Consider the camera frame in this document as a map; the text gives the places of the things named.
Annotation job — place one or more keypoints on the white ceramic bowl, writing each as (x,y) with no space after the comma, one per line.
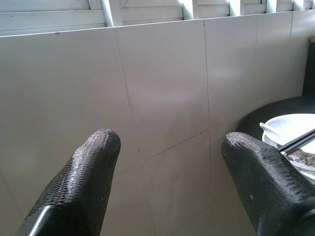
(290,125)

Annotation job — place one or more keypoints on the black chopstick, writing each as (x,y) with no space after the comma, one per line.
(300,145)
(297,139)

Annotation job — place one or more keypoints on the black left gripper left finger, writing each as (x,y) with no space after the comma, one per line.
(81,186)

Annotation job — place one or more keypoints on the white ceramic spoon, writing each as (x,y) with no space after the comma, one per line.
(264,126)

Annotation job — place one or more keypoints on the white window grille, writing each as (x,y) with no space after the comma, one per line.
(61,19)

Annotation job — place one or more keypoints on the black chair backrest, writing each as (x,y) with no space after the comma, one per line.
(310,68)

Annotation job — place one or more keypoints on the white floral plate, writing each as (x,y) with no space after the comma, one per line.
(305,159)

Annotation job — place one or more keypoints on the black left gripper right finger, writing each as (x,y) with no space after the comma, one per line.
(265,191)

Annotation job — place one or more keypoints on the black round table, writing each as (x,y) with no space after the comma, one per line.
(283,105)

